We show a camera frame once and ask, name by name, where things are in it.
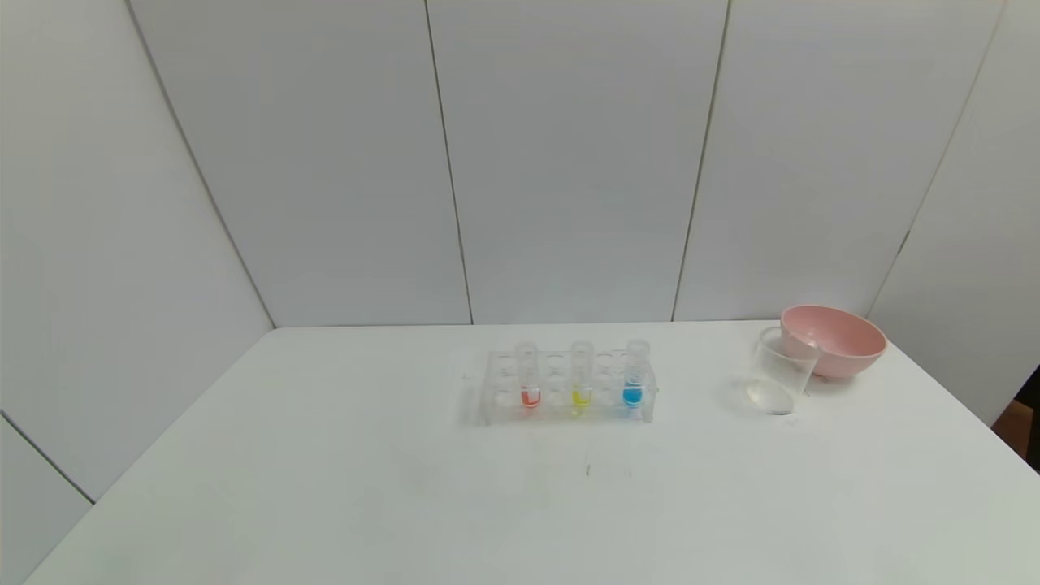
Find test tube with red pigment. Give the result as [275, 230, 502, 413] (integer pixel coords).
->
[515, 341, 543, 410]

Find test tube with blue pigment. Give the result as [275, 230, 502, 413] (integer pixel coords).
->
[623, 339, 652, 408]

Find pink bowl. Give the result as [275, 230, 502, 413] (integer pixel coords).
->
[780, 305, 889, 379]

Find test tube with yellow pigment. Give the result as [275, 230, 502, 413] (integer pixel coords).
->
[570, 340, 596, 416]

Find clear acrylic test tube rack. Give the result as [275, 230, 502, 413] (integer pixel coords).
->
[478, 348, 660, 427]

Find clear plastic beaker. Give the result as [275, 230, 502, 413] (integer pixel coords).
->
[746, 326, 824, 416]

